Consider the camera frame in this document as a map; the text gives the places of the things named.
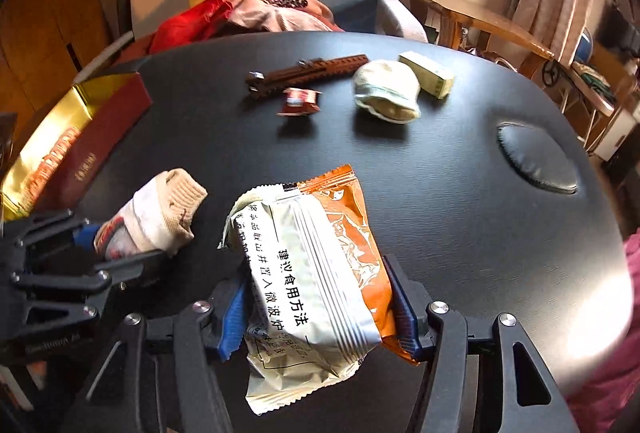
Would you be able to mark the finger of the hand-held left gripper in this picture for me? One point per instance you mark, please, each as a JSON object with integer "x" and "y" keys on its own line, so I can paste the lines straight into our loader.
{"x": 60, "y": 233}
{"x": 100, "y": 270}

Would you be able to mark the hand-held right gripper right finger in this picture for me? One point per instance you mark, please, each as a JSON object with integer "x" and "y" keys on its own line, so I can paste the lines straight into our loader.
{"x": 402, "y": 313}

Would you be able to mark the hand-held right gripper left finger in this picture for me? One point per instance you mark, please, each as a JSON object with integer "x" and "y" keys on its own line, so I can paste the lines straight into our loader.
{"x": 232, "y": 323}

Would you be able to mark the orange and white food packet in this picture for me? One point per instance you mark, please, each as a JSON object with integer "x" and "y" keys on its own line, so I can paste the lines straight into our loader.
{"x": 300, "y": 273}

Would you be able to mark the cream sock with red stripe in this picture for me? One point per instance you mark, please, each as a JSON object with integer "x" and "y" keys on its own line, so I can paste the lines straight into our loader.
{"x": 160, "y": 208}

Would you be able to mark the red and gold box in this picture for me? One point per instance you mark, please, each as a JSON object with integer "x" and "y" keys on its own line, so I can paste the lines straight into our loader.
{"x": 100, "y": 138}

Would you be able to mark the black oval cushion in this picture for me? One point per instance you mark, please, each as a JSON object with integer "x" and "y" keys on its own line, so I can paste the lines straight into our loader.
{"x": 537, "y": 158}

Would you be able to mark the pink ruffled blanket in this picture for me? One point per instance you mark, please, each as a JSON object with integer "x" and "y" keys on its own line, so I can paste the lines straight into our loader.
{"x": 615, "y": 363}

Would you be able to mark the plain cream sock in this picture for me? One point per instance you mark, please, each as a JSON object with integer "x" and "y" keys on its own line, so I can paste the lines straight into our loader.
{"x": 385, "y": 88}

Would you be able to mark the small red candy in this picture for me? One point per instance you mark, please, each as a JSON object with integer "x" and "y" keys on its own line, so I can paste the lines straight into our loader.
{"x": 299, "y": 102}

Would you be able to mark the small green carton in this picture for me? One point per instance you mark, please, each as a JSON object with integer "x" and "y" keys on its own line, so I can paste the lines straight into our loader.
{"x": 427, "y": 73}

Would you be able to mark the black hand wheel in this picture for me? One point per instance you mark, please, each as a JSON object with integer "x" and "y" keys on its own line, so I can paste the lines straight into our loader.
{"x": 552, "y": 72}

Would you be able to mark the wooden chair with cushion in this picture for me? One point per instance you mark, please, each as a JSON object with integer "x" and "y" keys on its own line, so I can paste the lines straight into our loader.
{"x": 600, "y": 93}

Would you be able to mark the wooden side table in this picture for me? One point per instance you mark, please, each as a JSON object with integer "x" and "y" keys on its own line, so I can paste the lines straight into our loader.
{"x": 460, "y": 13}

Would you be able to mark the pink garment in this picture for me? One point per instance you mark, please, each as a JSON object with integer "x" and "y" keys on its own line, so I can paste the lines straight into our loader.
{"x": 280, "y": 13}

